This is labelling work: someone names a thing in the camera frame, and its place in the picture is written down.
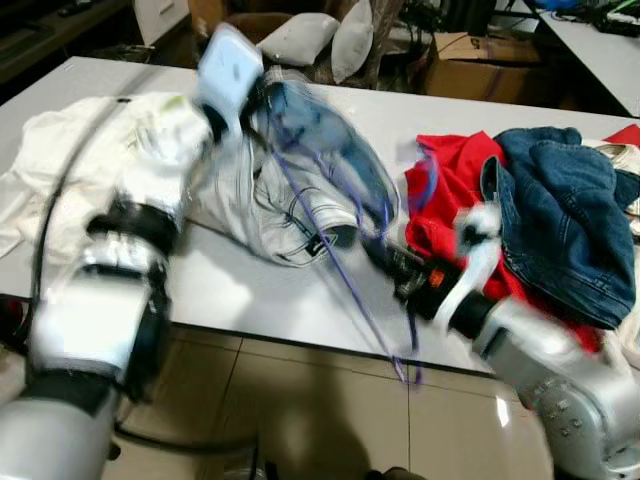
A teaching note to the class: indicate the light blue denim garment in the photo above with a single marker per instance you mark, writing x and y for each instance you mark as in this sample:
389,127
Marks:
330,130

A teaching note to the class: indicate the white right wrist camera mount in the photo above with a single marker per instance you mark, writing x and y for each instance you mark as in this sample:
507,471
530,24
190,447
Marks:
478,260

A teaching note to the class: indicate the red garment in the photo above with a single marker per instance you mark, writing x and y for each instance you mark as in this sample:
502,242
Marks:
450,180

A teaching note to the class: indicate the purple plastic hanger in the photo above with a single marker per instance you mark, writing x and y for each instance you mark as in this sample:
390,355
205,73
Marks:
375,325

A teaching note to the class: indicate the cardboard box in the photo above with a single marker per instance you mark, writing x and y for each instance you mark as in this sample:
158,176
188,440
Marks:
480,75

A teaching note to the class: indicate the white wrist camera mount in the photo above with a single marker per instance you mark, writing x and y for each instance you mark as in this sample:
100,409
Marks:
230,75
478,260

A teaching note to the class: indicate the dark blue denim garment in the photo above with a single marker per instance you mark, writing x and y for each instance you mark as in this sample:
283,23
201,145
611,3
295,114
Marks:
570,220

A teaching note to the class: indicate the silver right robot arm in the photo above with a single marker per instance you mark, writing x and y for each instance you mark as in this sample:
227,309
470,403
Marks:
570,390

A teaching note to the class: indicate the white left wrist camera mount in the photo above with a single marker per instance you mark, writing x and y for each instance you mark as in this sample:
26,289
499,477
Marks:
230,75

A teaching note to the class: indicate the cream cloth garment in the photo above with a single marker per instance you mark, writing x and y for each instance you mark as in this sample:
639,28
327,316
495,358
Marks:
615,155
70,140

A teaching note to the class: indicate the white box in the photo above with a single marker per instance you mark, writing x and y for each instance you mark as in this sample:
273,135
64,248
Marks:
160,18

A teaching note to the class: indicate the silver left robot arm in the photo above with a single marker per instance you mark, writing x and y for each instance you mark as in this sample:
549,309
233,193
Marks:
90,330

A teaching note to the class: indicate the grey pillow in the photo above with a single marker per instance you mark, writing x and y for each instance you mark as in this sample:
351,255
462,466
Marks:
350,40
300,38

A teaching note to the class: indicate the white jeans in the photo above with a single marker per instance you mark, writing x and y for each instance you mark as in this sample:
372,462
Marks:
270,215

